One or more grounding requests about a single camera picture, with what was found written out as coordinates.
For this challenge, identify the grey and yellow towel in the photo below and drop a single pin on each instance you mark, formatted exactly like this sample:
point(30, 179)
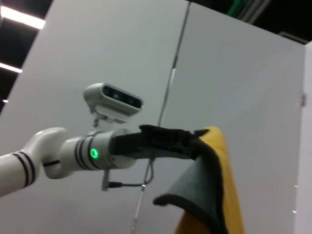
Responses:
point(207, 170)

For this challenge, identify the fluorescent ceiling light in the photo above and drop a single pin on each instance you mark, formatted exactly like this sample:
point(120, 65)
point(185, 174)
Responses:
point(22, 17)
point(9, 67)
point(5, 101)

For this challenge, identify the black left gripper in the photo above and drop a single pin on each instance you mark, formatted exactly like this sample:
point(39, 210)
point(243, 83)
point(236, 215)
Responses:
point(156, 143)

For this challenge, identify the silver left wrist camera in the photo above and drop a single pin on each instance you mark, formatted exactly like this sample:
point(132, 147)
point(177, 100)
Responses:
point(114, 102)

